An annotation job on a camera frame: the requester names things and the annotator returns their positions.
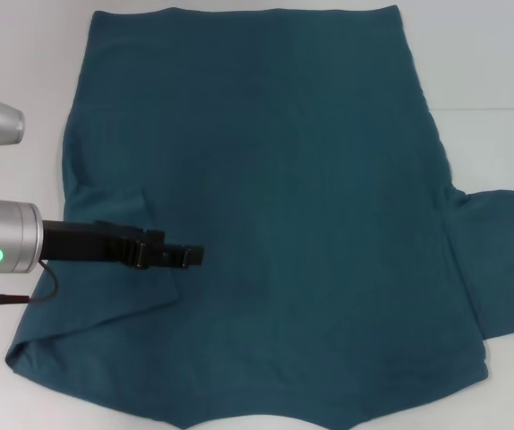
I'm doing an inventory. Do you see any dark left arm cable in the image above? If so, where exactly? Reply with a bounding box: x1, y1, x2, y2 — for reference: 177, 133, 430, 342
0, 262, 59, 313

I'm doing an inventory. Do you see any blue short-sleeved shirt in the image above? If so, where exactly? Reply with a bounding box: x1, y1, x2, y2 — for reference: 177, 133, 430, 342
4, 4, 514, 430

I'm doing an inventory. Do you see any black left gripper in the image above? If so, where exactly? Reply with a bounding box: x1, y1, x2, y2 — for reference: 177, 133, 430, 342
41, 219, 206, 271

